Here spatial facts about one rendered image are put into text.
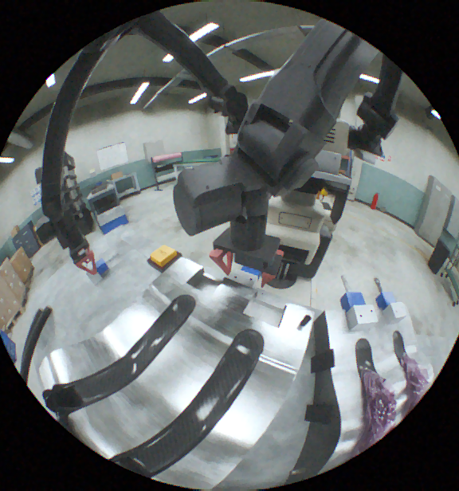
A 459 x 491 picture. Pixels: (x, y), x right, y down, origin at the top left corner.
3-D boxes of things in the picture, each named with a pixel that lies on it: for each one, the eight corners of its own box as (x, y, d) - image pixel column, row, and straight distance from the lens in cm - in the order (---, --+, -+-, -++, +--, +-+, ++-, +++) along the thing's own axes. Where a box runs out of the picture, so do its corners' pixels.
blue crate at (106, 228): (126, 218, 377) (123, 210, 371) (129, 222, 338) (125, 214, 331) (103, 229, 378) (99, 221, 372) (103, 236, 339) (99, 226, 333)
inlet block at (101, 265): (119, 257, 59) (112, 245, 57) (123, 261, 55) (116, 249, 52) (92, 278, 59) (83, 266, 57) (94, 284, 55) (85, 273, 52)
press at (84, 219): (93, 217, 558) (75, 158, 556) (92, 232, 410) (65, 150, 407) (71, 230, 577) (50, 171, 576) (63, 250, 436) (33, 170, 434)
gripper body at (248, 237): (270, 270, 22) (278, 225, 17) (212, 252, 25) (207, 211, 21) (279, 246, 27) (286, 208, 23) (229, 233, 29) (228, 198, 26)
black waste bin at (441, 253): (424, 258, 437) (435, 234, 426) (433, 266, 467) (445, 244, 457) (429, 271, 402) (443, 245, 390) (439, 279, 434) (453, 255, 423)
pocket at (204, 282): (205, 279, 29) (202, 266, 27) (227, 289, 27) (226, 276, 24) (190, 294, 28) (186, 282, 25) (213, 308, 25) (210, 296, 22)
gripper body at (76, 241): (72, 261, 48) (59, 238, 46) (71, 249, 57) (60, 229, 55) (90, 248, 47) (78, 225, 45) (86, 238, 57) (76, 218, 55)
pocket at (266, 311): (254, 301, 26) (256, 289, 23) (282, 312, 26) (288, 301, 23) (242, 323, 24) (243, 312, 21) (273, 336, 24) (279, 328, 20)
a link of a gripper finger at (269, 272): (268, 302, 28) (278, 266, 21) (233, 289, 29) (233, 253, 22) (276, 277, 32) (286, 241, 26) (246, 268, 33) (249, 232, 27)
